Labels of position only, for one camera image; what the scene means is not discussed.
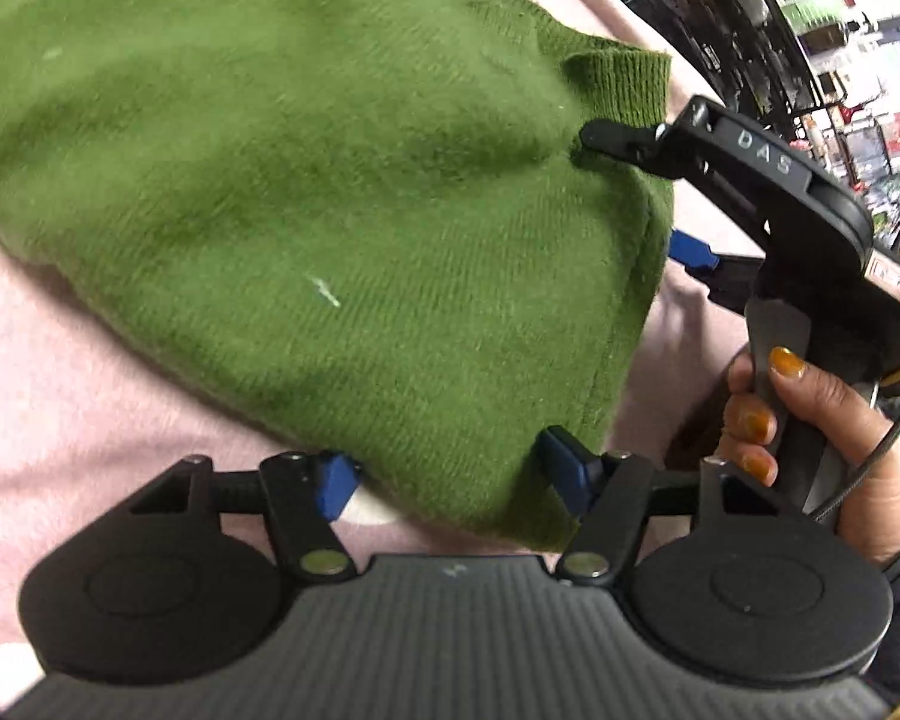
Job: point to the person's right hand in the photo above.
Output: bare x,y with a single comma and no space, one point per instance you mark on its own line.
862,465

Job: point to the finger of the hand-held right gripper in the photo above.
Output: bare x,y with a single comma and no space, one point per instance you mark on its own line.
690,247
619,139

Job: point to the pink blanket with white dots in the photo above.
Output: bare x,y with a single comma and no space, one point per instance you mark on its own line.
82,420

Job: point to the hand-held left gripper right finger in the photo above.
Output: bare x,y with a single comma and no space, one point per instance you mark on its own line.
566,465

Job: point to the cluttered dark shelves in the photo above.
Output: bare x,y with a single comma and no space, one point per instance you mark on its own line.
810,30

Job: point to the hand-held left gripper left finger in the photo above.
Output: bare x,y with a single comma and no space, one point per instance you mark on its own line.
337,484

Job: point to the green knit cardigan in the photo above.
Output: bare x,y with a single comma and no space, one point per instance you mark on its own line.
307,202

